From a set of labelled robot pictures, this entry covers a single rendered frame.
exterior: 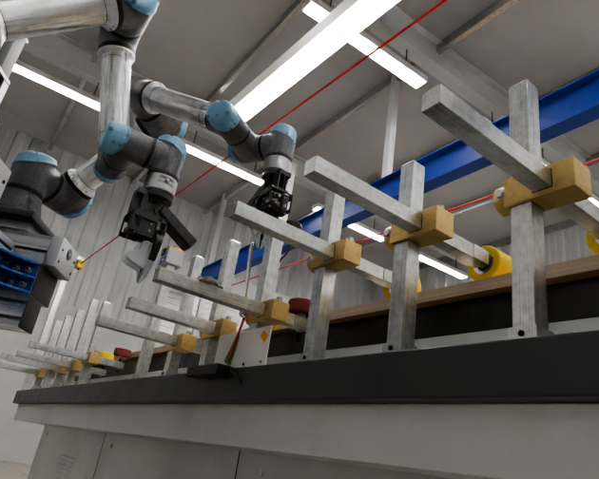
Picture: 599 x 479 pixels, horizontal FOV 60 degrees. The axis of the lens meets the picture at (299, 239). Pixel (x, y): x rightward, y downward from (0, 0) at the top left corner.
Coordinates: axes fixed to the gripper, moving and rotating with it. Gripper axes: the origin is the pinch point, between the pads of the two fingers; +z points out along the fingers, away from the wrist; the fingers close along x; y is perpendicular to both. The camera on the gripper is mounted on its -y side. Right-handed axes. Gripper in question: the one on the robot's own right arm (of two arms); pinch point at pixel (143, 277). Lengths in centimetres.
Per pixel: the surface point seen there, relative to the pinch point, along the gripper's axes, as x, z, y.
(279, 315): 5.1, -0.7, -33.8
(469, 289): 48, -6, -51
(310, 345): 21.8, 8.7, -32.2
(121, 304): -796, -182, -226
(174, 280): 1.6, -1.3, -6.6
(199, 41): -385, -417, -107
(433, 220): 54, -11, -31
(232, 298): 1.6, -1.8, -22.0
